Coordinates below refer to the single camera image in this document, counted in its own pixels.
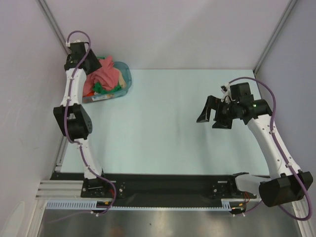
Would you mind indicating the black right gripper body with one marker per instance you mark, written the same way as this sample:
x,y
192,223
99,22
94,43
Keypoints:
x,y
227,110

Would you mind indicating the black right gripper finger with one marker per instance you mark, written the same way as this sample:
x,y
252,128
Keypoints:
x,y
222,123
211,104

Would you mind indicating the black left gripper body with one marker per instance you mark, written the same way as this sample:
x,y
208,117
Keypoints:
x,y
94,64

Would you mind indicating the pink polo shirt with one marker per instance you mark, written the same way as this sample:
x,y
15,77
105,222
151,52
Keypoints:
x,y
107,75

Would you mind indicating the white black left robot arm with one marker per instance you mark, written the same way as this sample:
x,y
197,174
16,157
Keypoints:
x,y
75,123

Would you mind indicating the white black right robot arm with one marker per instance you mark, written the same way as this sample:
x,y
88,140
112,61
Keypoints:
x,y
286,182

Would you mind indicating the green t shirt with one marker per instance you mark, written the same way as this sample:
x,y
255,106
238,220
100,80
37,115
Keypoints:
x,y
100,90

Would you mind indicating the orange t shirt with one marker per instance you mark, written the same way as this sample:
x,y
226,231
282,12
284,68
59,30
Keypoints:
x,y
90,94

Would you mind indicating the clear blue plastic bin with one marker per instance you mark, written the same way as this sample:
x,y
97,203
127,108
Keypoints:
x,y
124,69

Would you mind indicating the beige t shirt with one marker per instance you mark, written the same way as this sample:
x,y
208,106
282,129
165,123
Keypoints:
x,y
122,81

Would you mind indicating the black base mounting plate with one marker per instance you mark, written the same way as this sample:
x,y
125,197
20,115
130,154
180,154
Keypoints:
x,y
166,191

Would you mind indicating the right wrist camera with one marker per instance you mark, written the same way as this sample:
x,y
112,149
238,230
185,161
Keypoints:
x,y
225,89

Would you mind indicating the white slotted cable duct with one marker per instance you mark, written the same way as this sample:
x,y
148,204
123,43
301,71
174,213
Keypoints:
x,y
100,206

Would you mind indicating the aluminium frame rail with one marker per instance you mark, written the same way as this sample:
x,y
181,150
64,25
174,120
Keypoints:
x,y
59,189

